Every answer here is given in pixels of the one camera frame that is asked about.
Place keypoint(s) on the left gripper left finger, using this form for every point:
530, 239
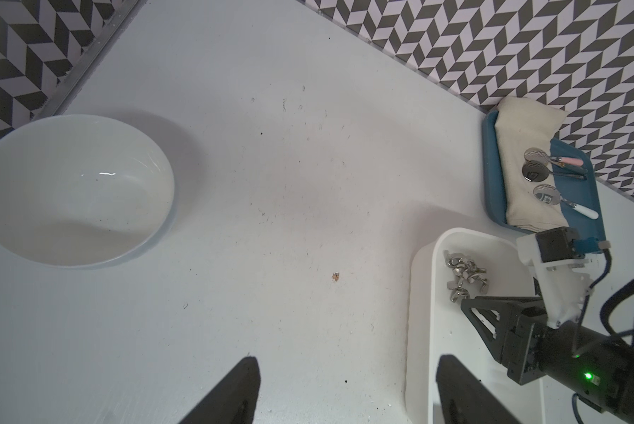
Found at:
233, 399

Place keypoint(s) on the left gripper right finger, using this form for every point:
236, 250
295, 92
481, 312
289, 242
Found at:
464, 399

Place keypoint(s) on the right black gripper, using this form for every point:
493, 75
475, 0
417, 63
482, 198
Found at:
600, 371

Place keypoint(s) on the white storage box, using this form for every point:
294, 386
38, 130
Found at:
437, 326

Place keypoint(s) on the silver wing nut pile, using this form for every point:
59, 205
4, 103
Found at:
469, 279

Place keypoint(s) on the teal tray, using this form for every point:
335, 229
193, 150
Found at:
580, 190

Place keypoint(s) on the beige cloth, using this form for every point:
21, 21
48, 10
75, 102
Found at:
521, 124

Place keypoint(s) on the white round bowl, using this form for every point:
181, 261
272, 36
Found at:
81, 190

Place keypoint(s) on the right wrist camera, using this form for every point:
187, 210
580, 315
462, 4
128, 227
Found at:
558, 258

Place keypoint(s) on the white handled spoon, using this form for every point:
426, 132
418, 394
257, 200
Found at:
550, 195

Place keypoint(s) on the dark handled spoon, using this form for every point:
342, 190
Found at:
536, 172

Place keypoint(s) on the pink handled spoon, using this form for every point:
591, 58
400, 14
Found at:
540, 156

